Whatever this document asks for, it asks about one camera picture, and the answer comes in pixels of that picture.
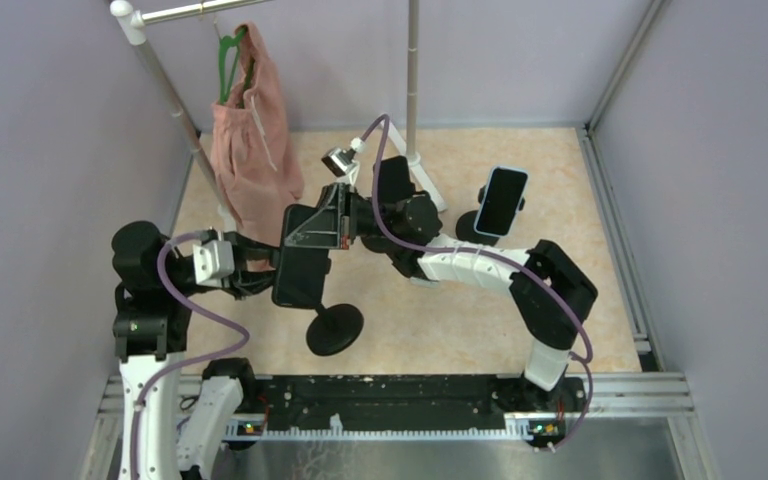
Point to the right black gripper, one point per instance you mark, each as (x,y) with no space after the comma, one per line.
(345,216)

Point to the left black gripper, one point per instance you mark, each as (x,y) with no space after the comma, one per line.
(244,263)

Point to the black smartphone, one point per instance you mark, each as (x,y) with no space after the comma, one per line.
(300,272)

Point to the black phone stand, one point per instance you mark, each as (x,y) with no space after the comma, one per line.
(379,244)
(465,225)
(334,329)

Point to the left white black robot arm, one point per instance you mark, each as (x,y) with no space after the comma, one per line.
(176,409)

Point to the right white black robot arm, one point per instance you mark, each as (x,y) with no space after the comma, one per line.
(551,293)

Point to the blue-cased smartphone on stand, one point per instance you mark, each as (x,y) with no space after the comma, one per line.
(502,200)

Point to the pink hanging garment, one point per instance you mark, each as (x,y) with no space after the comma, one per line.
(252,154)

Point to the white-edged smartphone on table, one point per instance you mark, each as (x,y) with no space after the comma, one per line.
(423,282)

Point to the green clothes hanger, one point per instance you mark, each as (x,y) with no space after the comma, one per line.
(230,53)

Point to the metal clothes rack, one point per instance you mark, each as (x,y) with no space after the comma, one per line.
(133,24)

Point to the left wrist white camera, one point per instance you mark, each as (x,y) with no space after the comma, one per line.
(213,258)

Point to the wrist white camera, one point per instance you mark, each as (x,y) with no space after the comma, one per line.
(213,258)
(342,162)

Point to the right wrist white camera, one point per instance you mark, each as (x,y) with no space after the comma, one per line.
(342,162)

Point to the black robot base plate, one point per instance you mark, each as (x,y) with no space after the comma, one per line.
(407,408)

